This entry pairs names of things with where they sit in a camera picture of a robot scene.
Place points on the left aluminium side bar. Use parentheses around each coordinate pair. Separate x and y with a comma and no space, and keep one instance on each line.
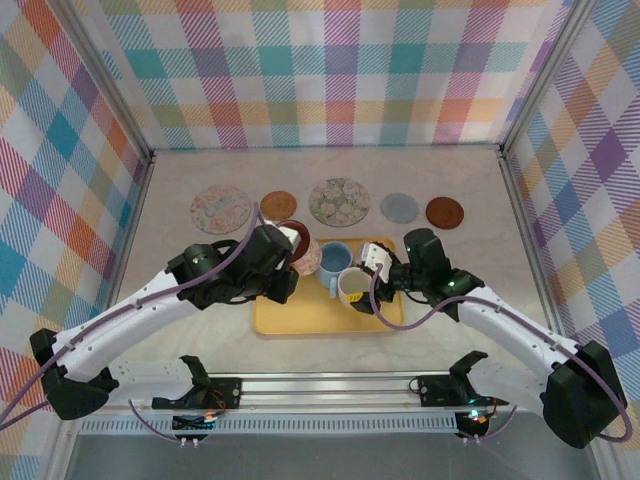
(130,225)

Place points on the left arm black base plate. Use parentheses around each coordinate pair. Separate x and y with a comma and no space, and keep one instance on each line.
(227,392)

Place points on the aluminium corner post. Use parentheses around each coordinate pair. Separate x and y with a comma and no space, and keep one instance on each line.
(544,75)
(117,85)

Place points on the aluminium side bar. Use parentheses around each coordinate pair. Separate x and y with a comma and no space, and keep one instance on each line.
(130,225)
(511,170)

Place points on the pale pink mug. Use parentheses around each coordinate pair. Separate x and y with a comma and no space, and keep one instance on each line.
(352,282)

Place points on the pink floral mug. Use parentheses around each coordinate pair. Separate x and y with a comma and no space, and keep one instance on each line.
(307,257)

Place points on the right aluminium side bar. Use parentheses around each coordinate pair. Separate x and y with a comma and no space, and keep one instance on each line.
(511,170)

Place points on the large green floral coaster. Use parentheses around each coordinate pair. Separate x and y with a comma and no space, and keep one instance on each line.
(340,202)

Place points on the aluminium rear frame bar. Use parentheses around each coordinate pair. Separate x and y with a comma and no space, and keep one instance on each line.
(325,147)

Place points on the aluminium mounting rail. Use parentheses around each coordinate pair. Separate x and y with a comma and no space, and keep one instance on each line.
(325,395)

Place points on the small grey coaster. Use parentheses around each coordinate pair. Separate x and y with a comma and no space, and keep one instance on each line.
(399,207)

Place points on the left aluminium frame leg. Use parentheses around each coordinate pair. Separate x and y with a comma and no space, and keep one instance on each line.
(60,450)

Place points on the left aluminium corner post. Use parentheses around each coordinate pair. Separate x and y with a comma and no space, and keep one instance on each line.
(117,85)

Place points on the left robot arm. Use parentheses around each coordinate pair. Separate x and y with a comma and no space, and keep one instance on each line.
(125,330)

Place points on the small dark brown coaster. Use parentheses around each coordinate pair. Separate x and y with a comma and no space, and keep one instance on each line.
(445,212)

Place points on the blue mug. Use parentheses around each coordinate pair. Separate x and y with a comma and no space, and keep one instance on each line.
(334,260)

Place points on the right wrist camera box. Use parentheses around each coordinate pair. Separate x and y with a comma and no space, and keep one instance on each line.
(375,257)

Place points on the aluminium frame leg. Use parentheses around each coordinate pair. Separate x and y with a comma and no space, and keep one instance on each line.
(600,460)
(60,450)

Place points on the right aluminium frame leg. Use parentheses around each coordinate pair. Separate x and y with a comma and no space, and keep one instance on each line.
(600,460)

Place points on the large pink floral coaster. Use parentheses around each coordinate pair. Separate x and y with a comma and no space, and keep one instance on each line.
(220,210)

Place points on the right aluminium corner post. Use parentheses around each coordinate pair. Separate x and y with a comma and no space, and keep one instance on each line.
(544,75)

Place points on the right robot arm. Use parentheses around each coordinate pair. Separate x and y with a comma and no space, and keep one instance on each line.
(575,400)

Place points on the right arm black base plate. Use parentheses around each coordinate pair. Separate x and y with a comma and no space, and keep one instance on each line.
(435,390)

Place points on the yellow tray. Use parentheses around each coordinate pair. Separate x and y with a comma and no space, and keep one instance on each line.
(325,320)

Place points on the small light brown coaster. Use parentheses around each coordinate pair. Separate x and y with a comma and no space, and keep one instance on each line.
(278,204)

